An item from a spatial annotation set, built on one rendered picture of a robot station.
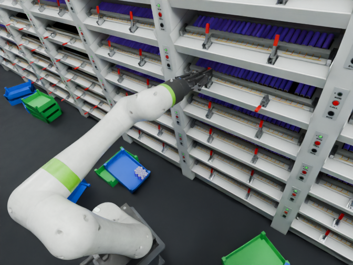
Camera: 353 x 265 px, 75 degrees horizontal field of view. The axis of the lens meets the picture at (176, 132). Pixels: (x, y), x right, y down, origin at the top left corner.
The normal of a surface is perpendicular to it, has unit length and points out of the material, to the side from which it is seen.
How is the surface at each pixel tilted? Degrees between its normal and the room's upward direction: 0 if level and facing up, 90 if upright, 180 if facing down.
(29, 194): 8
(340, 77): 90
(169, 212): 0
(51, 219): 10
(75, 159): 34
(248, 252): 0
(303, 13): 109
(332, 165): 19
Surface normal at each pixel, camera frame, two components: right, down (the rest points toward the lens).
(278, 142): -0.33, -0.46
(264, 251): -0.13, -0.70
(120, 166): 0.18, -0.51
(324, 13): -0.55, 0.81
